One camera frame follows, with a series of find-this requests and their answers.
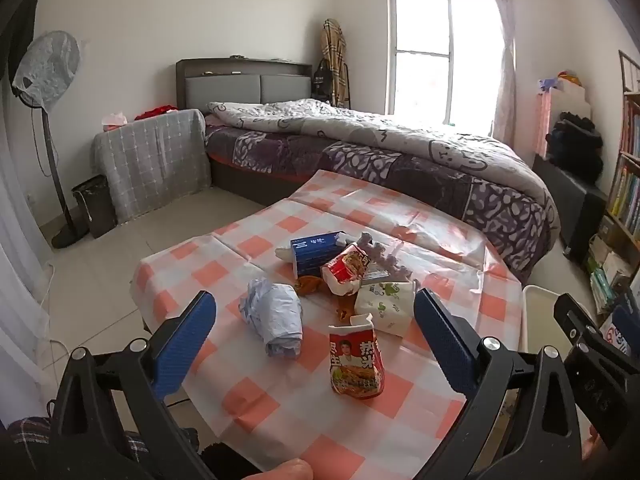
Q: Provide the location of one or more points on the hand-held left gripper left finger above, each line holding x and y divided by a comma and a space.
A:
185, 342

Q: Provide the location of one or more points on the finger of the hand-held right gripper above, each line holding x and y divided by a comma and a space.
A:
570, 316

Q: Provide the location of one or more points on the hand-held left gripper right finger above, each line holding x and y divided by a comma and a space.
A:
445, 342

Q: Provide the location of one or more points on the white trash bin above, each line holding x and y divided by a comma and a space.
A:
537, 310

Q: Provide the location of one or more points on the green print tissue pack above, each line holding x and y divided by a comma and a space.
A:
385, 307

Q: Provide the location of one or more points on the red noodle packet front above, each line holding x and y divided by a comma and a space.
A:
356, 365

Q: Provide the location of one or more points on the red noodle packet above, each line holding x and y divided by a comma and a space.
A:
356, 365
345, 267

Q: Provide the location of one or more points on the grey plastic bag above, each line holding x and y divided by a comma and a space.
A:
275, 315

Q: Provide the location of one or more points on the red noodle packet back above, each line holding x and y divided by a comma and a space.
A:
345, 267

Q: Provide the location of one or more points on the black trash bin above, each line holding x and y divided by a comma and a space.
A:
95, 205

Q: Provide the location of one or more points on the person's left hand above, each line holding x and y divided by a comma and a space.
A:
282, 471

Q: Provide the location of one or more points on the stack of green packets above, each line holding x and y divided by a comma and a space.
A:
602, 287

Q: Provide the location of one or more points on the blue and white cardboard box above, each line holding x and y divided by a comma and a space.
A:
616, 337

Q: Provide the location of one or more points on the orange checked tablecloth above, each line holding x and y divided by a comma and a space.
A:
250, 400

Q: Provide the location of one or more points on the wooden bookshelf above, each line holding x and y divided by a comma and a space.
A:
617, 240

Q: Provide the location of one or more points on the black cabinet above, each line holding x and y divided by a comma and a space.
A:
575, 210

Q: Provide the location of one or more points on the orange peel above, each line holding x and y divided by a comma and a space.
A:
343, 310

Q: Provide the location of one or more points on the dark fuzzy cloth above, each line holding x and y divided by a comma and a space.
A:
227, 457

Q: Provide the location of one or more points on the row of colourful books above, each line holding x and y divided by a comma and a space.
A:
625, 195
631, 130

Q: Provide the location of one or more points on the blue tissue box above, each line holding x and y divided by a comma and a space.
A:
312, 255

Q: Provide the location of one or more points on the pile of dark clothes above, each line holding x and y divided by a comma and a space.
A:
575, 145

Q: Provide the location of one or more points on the person's plaid trousers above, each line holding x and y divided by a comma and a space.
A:
25, 435

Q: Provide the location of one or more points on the grey checked cloth covered nightstand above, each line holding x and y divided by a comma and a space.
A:
150, 160

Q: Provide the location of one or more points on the white sheer curtain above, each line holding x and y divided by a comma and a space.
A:
15, 260

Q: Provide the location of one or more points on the pink and white cabinet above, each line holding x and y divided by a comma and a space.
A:
545, 120

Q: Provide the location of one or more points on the purple leaf pattern bedspread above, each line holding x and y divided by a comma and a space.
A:
280, 152

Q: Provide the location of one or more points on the grey cartoon print quilt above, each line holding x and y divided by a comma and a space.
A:
400, 132

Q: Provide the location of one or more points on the red cloth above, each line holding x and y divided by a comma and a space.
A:
155, 111

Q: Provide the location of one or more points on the pink bag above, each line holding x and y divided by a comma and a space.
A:
115, 119

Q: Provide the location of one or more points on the pale pink curtain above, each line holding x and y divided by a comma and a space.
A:
506, 70

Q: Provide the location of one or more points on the bed with grey headboard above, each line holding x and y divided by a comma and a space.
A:
280, 85

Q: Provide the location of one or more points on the window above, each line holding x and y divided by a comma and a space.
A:
440, 55

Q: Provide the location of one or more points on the black bag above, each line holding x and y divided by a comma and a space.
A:
322, 80

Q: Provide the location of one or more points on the woven wicker item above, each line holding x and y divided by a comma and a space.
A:
334, 60

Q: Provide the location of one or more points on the plastic covered standing fan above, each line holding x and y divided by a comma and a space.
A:
47, 67

